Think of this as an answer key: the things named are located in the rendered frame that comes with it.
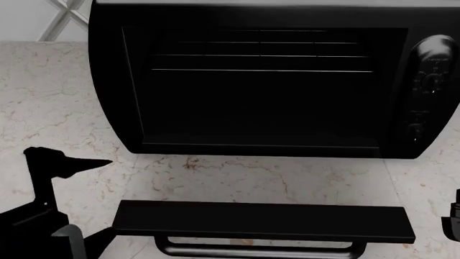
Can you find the black glass oven door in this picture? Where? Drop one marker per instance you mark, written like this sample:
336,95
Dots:
262,219

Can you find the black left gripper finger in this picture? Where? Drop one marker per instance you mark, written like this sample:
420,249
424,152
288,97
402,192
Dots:
54,164
77,245

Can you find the black temperature knob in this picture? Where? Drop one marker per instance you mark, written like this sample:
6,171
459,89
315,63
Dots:
433,82

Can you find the black timer knob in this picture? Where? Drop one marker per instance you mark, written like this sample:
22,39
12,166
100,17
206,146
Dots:
416,131

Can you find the black toaster oven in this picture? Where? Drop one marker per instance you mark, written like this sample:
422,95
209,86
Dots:
108,81

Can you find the white lattice window frame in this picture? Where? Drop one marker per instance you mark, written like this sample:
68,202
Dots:
63,19

